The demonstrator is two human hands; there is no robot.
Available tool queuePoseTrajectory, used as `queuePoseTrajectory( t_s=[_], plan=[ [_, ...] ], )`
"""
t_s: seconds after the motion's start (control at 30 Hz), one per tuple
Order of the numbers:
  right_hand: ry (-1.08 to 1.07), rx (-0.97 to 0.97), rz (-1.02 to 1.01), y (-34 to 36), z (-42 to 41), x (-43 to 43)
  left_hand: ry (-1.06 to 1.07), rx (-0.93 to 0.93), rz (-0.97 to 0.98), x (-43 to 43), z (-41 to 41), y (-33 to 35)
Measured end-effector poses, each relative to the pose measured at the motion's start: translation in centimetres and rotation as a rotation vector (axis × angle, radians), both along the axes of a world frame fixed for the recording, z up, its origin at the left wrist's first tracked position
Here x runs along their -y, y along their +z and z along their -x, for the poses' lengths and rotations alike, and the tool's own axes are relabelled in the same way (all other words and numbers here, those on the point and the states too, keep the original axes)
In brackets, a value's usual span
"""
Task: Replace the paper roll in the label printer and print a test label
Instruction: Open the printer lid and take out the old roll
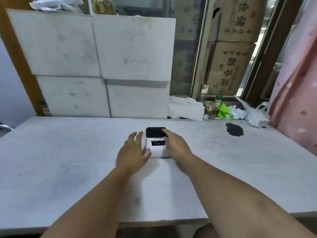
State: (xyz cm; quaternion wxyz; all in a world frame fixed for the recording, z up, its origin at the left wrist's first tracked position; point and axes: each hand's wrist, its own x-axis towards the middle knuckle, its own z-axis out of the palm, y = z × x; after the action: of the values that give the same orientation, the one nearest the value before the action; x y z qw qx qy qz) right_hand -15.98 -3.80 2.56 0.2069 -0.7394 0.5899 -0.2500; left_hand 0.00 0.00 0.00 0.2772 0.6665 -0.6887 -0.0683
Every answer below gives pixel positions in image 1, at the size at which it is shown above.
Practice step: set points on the person's left hand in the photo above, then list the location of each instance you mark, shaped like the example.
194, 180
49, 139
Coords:
131, 156

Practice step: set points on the person's right hand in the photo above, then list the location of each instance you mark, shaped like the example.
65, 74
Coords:
177, 148

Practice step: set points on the person's left thumb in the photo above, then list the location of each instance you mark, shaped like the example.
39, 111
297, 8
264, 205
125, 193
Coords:
146, 153

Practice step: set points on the person's left middle finger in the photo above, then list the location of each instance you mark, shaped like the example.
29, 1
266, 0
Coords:
132, 138

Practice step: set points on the person's right thumb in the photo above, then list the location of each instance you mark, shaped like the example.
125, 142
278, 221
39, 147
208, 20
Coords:
166, 141

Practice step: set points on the white label printer black lid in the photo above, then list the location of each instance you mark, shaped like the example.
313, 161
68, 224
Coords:
156, 132

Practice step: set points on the person's left forearm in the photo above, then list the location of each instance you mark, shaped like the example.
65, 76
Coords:
94, 208

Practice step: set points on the person's right forearm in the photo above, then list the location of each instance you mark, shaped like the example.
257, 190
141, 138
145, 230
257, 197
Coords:
237, 203

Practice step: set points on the white tissue paper sheet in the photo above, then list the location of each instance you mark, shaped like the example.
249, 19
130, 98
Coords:
185, 109

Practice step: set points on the tall clear glass bottle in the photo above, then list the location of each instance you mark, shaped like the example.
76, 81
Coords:
204, 92

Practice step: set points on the green paper scrap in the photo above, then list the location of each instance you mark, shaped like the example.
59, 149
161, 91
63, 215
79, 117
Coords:
224, 111

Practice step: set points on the brown printed cardboard box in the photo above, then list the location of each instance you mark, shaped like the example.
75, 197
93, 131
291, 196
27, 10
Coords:
188, 18
229, 69
241, 18
184, 69

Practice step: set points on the small bottle red label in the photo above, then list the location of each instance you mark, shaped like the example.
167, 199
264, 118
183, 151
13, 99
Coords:
45, 107

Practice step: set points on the white plastic bag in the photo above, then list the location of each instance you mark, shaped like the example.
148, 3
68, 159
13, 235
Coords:
256, 113

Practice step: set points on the person's leg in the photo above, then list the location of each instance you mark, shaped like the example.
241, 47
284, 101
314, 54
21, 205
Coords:
205, 231

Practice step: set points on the curved metal chair part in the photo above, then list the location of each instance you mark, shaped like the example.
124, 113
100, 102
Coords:
5, 126

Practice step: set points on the yellowish plastic bag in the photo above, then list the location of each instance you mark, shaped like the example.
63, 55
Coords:
102, 6

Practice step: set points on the pink spotted curtain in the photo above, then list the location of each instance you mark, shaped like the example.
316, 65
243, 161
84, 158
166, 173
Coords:
296, 79

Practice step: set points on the clear crumpled plastic bag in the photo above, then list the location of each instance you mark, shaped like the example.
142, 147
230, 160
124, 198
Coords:
57, 3

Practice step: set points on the grey metal window frame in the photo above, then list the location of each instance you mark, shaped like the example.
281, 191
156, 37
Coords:
199, 47

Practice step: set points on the dark brown window frame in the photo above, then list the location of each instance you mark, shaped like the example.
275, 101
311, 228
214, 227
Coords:
270, 49

